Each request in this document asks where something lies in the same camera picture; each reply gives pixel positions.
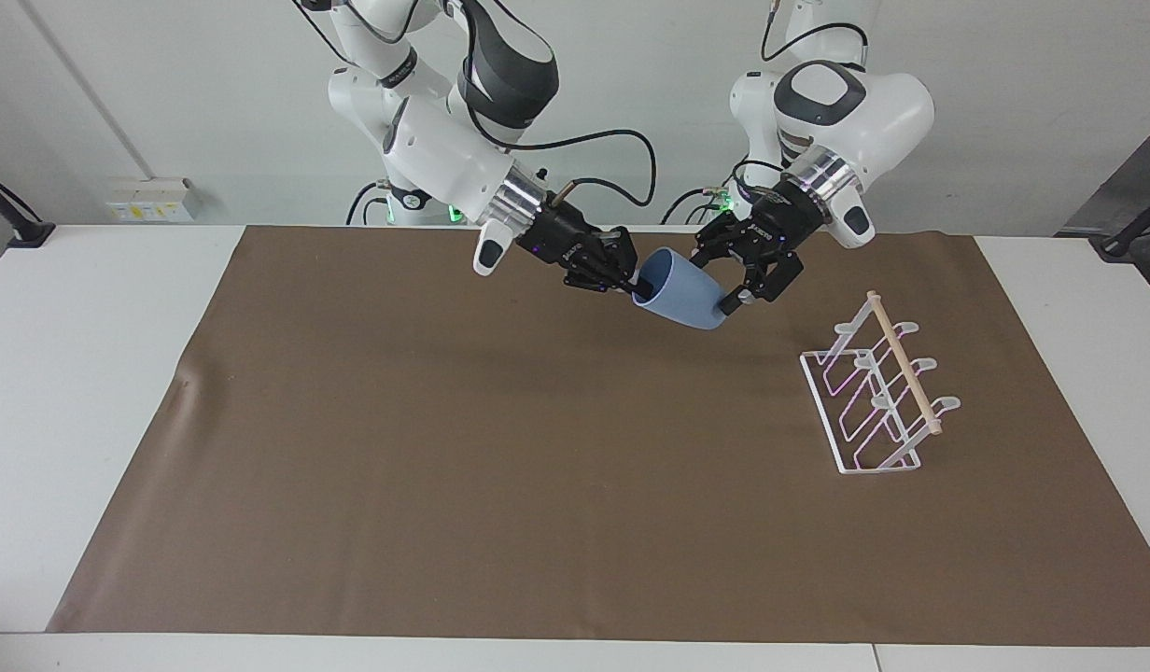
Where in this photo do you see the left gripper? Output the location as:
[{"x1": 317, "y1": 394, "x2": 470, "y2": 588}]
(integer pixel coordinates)
[{"x1": 691, "y1": 178, "x2": 831, "y2": 317}]

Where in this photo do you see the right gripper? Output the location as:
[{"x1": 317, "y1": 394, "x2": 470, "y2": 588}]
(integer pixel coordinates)
[{"x1": 523, "y1": 201, "x2": 657, "y2": 295}]

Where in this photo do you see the blue cup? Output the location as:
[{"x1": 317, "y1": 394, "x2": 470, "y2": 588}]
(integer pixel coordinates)
[{"x1": 630, "y1": 246, "x2": 731, "y2": 333}]

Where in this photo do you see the black stand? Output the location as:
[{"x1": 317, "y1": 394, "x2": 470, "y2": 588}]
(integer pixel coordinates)
[
  {"x1": 0, "y1": 167, "x2": 56, "y2": 249},
  {"x1": 1088, "y1": 187, "x2": 1150, "y2": 263}
]

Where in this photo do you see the black cable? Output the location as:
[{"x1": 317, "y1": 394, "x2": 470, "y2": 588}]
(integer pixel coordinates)
[
  {"x1": 661, "y1": 186, "x2": 727, "y2": 228},
  {"x1": 760, "y1": 0, "x2": 871, "y2": 64},
  {"x1": 345, "y1": 181, "x2": 391, "y2": 228},
  {"x1": 731, "y1": 158, "x2": 787, "y2": 203},
  {"x1": 513, "y1": 128, "x2": 658, "y2": 209}
]

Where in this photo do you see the white wire cup holder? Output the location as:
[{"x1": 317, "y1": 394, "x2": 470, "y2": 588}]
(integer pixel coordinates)
[{"x1": 799, "y1": 290, "x2": 962, "y2": 477}]

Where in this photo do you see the white wall socket box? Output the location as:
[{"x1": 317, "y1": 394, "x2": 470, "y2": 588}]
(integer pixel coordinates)
[{"x1": 105, "y1": 176, "x2": 199, "y2": 224}]

